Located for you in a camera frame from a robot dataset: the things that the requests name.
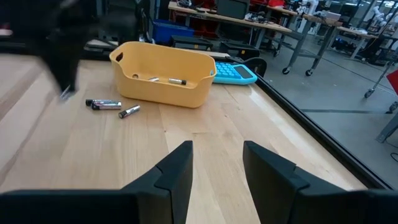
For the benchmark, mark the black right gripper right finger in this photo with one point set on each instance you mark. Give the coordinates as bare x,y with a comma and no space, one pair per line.
273,193

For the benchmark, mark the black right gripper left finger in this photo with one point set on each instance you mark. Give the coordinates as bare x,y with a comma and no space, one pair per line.
168,193

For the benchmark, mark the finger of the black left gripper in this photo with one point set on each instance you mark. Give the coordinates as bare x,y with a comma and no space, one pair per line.
70,68
53,65

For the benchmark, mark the yellow plastic bin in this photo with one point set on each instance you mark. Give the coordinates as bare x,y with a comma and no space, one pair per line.
161,93

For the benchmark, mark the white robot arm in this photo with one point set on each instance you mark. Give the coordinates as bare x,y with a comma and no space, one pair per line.
377,14

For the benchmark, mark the blue storage bin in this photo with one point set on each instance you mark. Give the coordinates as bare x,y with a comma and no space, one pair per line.
168,31

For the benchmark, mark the black equipment case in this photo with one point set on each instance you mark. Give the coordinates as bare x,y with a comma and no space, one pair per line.
239,49
189,42

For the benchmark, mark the blue desk calculator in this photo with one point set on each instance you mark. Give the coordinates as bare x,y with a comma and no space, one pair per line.
233,73

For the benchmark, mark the grey table leg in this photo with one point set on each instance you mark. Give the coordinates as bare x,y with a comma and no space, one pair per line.
388,129

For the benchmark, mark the grey leg with caster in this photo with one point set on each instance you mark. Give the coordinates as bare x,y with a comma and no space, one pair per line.
369,93

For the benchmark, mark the red storage bin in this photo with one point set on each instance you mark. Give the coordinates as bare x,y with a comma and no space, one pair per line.
205,29

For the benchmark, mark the red panel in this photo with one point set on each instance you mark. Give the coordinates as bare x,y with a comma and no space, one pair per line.
394,82

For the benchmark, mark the wooden workbench grey legs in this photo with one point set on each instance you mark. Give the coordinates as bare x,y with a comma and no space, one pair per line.
248,23
323,21
357,31

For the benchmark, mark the black monitor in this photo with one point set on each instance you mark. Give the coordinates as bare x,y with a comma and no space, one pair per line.
233,8

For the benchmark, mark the red storage bins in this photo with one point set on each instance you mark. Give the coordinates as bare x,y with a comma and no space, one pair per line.
275,3

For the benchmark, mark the black aluminium table frame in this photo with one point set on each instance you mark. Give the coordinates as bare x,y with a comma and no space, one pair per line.
311,126

